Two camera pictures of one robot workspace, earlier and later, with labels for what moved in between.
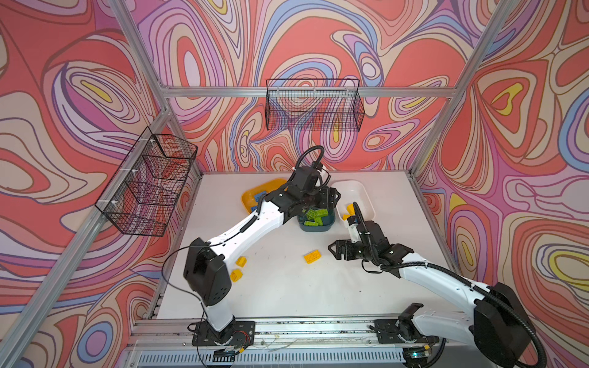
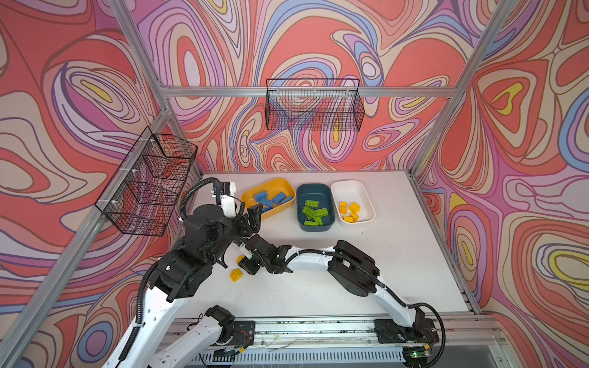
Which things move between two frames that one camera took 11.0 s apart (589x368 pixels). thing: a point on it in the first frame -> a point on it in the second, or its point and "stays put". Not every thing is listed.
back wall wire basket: (314, 105) stays put
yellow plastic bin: (248, 196) stays put
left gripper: (327, 198) -> (254, 221)
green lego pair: (322, 212) stays put
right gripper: (346, 244) -> (245, 264)
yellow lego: (235, 275) stays put
